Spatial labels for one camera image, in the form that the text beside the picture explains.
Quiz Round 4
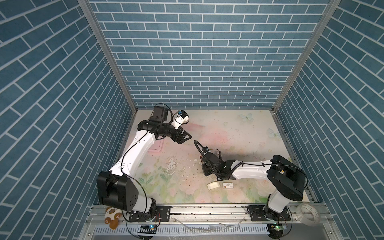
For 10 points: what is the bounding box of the aluminium corner frame post right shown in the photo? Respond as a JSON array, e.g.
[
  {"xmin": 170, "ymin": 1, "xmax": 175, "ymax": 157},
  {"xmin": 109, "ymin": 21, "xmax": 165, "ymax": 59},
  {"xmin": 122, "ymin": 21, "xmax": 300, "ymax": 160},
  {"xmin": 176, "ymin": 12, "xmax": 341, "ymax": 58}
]
[{"xmin": 271, "ymin": 0, "xmax": 341, "ymax": 115}]

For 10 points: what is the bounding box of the aluminium corner frame post left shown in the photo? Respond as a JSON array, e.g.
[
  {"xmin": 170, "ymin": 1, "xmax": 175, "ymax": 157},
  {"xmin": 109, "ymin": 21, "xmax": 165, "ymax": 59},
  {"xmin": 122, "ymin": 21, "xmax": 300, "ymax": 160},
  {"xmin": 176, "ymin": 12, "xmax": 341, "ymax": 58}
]
[{"xmin": 78, "ymin": 0, "xmax": 137, "ymax": 115}]

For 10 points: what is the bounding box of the brown white plush toy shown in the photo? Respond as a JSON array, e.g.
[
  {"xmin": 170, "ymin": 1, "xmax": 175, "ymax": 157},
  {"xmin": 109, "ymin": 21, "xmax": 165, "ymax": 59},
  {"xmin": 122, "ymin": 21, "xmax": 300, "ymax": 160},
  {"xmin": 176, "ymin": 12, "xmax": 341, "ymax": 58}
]
[{"xmin": 104, "ymin": 207, "xmax": 123, "ymax": 230}]

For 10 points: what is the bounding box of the pink phone case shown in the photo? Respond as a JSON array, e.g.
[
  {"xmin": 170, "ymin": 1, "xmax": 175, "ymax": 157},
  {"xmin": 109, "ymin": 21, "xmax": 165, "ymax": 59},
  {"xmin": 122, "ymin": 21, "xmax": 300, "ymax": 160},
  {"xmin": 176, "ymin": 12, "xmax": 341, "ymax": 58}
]
[{"xmin": 148, "ymin": 140, "xmax": 164, "ymax": 154}]

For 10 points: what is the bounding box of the aluminium corner frame post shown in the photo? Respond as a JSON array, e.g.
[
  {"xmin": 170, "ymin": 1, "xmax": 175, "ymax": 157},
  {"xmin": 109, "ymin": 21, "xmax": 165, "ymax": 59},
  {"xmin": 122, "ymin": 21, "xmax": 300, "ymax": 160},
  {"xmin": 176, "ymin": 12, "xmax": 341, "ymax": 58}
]
[
  {"xmin": 271, "ymin": 0, "xmax": 341, "ymax": 115},
  {"xmin": 78, "ymin": 0, "xmax": 137, "ymax": 115}
]

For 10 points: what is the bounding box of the staple box tray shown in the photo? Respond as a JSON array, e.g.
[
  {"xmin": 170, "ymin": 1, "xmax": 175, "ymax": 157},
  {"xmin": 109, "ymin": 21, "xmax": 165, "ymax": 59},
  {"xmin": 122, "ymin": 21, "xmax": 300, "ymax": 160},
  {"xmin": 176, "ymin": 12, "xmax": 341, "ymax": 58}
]
[{"xmin": 207, "ymin": 181, "xmax": 221, "ymax": 190}]

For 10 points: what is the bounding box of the clear tape roll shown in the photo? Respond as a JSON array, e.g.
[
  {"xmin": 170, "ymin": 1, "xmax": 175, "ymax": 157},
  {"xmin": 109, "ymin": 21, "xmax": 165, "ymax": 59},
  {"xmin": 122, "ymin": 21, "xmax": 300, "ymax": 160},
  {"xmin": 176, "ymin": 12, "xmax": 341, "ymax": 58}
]
[{"xmin": 296, "ymin": 203, "xmax": 321, "ymax": 227}]

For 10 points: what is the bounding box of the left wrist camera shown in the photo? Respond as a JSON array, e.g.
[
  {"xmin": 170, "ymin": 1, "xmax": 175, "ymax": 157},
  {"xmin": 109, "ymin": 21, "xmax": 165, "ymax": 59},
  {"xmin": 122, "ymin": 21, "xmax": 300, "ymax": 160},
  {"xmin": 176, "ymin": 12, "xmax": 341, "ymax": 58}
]
[{"xmin": 172, "ymin": 110, "xmax": 190, "ymax": 129}]

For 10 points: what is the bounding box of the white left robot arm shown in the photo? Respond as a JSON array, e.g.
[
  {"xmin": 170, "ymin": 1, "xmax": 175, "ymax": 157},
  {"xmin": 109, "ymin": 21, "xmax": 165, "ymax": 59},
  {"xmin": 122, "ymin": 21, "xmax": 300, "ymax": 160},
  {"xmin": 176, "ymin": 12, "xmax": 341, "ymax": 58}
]
[{"xmin": 97, "ymin": 104, "xmax": 192, "ymax": 221}]

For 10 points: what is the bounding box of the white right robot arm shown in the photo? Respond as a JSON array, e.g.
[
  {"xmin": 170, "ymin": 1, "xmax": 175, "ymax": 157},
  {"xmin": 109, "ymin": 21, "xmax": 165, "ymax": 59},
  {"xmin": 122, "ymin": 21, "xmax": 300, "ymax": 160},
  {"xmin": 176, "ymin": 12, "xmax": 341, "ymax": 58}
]
[{"xmin": 200, "ymin": 149, "xmax": 308, "ymax": 221}]

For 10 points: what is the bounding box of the white staple box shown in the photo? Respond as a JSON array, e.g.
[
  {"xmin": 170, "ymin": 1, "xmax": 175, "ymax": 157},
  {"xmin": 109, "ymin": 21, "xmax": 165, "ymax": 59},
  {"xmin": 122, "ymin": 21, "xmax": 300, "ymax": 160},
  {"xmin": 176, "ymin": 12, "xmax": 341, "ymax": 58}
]
[{"xmin": 223, "ymin": 183, "xmax": 234, "ymax": 190}]

